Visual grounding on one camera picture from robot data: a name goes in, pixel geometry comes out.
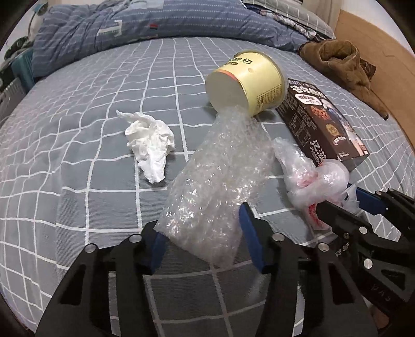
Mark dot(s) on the brown fleece garment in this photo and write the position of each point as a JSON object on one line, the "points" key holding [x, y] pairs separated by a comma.
{"points": [[340, 61]]}

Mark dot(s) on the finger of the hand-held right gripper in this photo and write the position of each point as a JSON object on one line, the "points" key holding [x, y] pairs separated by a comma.
{"points": [[343, 223], [373, 202]]}

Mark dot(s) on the clear bubble wrap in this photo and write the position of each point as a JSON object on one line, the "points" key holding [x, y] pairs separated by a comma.
{"points": [[210, 181]]}

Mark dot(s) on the dark patterned cloth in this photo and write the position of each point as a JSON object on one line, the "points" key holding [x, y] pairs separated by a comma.
{"points": [[301, 30]]}

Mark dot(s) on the blue desk lamp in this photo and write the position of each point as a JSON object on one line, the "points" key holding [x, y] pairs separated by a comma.
{"points": [[39, 11]]}

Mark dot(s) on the yellow paper cup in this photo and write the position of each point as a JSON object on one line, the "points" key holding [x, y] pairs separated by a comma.
{"points": [[256, 81]]}

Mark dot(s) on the grey checked pillow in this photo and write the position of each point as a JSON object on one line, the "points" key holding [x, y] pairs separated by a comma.
{"points": [[311, 19]]}

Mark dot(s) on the grey suitcase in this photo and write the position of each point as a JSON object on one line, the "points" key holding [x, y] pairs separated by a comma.
{"points": [[11, 94]]}

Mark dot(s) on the teal suitcase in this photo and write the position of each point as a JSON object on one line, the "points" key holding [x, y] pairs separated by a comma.
{"points": [[22, 69]]}

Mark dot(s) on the white tissue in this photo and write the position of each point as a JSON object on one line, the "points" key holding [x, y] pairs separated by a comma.
{"points": [[146, 142]]}

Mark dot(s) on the blue striped duvet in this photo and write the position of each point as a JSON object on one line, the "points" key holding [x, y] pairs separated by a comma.
{"points": [[162, 22]]}

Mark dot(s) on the grey checked bed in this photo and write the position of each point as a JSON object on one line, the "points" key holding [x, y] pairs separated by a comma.
{"points": [[81, 97]]}

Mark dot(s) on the black gadget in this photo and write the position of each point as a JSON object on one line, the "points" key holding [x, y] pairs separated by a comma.
{"points": [[16, 47]]}

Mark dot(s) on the wooden headboard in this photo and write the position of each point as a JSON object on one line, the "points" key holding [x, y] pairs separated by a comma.
{"points": [[389, 64]]}

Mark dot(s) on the clear bag with red print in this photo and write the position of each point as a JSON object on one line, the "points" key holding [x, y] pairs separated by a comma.
{"points": [[301, 175]]}

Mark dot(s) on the brown diamond pattern cloth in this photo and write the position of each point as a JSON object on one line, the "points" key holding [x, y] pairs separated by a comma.
{"points": [[368, 69]]}

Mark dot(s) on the dark snack box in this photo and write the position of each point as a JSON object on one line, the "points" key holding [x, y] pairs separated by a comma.
{"points": [[321, 123]]}

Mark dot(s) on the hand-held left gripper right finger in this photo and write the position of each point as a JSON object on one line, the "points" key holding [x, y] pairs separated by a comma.
{"points": [[251, 236]]}

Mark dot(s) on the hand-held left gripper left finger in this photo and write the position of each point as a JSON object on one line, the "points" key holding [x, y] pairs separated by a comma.
{"points": [[157, 249]]}

